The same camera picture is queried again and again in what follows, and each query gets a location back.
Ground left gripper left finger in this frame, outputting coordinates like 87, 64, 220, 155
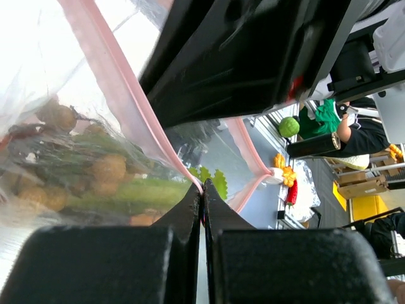
1, 186, 201, 303

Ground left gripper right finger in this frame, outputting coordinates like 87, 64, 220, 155
202, 180, 394, 303

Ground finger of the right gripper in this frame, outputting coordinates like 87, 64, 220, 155
140, 1, 350, 128

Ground green celery stalks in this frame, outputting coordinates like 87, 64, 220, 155
66, 132, 228, 213

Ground bunch of tan longans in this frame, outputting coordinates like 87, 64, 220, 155
1, 102, 147, 215

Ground clear pink-dotted zip bag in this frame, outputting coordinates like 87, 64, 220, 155
1, 1, 280, 231

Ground orange purple sweet potato slice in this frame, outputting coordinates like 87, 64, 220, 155
130, 213, 161, 227

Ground red toy chili pepper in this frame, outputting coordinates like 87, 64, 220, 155
286, 180, 298, 207

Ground green round toy fruit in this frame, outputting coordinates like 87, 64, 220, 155
278, 117, 300, 138

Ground cardboard box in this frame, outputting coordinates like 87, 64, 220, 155
337, 172, 388, 200

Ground person in black shirt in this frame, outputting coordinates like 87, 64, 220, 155
286, 96, 392, 170

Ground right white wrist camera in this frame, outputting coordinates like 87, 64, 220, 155
373, 1, 404, 73

